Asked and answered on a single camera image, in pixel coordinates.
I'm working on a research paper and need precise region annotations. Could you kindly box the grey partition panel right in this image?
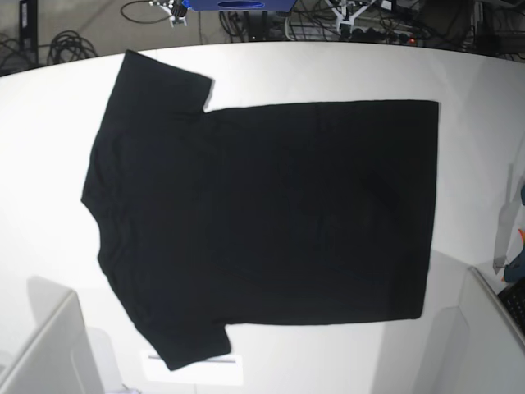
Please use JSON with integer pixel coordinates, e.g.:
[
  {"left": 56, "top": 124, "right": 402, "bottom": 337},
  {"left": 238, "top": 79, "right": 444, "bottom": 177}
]
[{"left": 459, "top": 267, "right": 524, "bottom": 394}]

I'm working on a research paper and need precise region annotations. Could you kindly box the white stand bracket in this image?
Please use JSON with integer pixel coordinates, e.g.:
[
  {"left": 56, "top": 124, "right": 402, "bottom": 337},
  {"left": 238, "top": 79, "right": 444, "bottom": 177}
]
[{"left": 326, "top": 0, "right": 370, "bottom": 33}]

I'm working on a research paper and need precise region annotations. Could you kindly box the black power strip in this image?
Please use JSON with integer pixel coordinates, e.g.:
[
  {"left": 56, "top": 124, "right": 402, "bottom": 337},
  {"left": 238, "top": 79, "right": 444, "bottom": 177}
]
[{"left": 340, "top": 26, "right": 417, "bottom": 45}]

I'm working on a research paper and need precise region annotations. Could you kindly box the grey partition panel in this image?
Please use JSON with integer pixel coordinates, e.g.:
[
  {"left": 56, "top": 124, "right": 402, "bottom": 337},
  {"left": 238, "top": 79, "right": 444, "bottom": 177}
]
[
  {"left": 459, "top": 267, "right": 524, "bottom": 394},
  {"left": 1, "top": 291, "right": 104, "bottom": 393}
]

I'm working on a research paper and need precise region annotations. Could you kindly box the grey strap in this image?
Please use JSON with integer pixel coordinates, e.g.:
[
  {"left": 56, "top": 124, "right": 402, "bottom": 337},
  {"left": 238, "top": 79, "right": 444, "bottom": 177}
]
[{"left": 493, "top": 163, "right": 521, "bottom": 275}]

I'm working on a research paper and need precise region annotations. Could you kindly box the coiled black cable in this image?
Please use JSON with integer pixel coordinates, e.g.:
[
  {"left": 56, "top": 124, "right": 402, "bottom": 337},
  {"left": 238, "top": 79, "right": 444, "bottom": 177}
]
[{"left": 47, "top": 30, "right": 98, "bottom": 66}]

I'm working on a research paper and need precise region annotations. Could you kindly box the grey partition panel left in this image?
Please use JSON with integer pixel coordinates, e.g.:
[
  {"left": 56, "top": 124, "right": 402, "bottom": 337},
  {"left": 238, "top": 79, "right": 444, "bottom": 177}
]
[{"left": 1, "top": 291, "right": 104, "bottom": 393}]

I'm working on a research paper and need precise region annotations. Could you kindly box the black keyboard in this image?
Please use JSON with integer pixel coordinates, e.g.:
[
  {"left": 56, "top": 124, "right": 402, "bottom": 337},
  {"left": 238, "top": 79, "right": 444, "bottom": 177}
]
[{"left": 498, "top": 281, "right": 525, "bottom": 332}]

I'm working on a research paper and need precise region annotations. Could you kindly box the blue box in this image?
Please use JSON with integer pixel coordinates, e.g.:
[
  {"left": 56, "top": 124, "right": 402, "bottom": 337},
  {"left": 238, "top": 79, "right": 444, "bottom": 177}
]
[{"left": 183, "top": 0, "right": 296, "bottom": 12}]

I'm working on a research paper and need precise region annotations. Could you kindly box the black T-shirt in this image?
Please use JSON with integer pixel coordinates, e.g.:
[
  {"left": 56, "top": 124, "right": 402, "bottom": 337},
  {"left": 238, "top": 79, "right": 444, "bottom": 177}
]
[{"left": 81, "top": 51, "right": 440, "bottom": 370}]

